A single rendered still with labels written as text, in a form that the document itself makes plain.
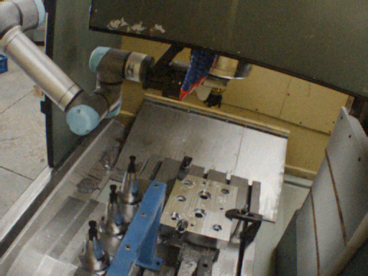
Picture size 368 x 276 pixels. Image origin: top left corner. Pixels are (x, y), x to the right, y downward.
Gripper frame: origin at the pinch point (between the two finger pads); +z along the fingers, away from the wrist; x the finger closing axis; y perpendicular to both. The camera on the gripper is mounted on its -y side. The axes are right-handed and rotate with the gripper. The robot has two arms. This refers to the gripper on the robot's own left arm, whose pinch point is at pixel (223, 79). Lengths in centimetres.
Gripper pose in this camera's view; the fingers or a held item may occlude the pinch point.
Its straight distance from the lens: 85.7
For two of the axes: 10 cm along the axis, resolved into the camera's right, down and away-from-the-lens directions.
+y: -1.7, 8.4, 5.1
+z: 9.6, 2.6, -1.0
